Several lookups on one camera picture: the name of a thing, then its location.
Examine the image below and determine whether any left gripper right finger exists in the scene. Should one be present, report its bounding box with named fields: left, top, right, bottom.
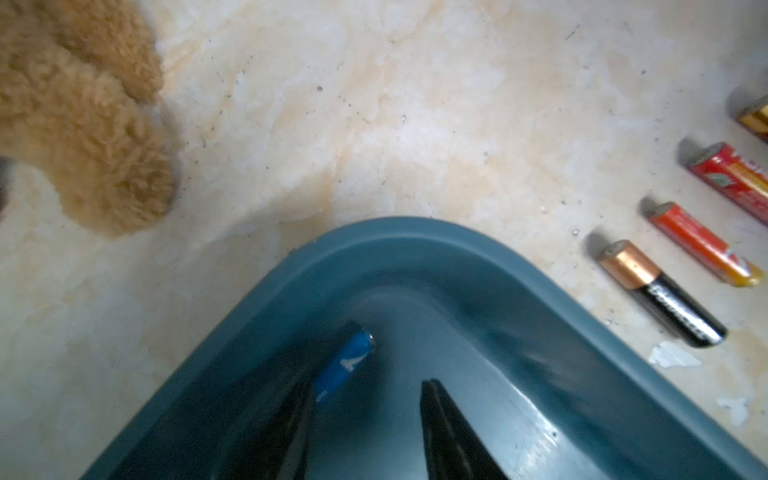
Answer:
left=420, top=379, right=508, bottom=480

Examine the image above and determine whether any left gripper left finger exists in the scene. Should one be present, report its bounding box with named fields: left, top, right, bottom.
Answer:
left=209, top=374, right=316, bottom=479

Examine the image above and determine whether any teal plastic storage tray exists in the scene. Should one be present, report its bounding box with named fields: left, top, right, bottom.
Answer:
left=85, top=217, right=767, bottom=479

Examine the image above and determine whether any blue battery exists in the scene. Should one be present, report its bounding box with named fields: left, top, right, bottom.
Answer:
left=314, top=329, right=376, bottom=404

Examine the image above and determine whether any red orange battery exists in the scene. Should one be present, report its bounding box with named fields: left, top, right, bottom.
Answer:
left=647, top=202, right=763, bottom=288

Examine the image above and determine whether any red Huahong battery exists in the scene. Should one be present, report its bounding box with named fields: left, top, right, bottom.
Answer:
left=685, top=142, right=767, bottom=225

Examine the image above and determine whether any large black gold battery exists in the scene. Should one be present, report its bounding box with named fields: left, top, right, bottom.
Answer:
left=736, top=95, right=768, bottom=143

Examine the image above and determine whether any brown teddy bear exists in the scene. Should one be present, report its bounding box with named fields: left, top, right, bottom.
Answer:
left=1, top=1, right=174, bottom=237

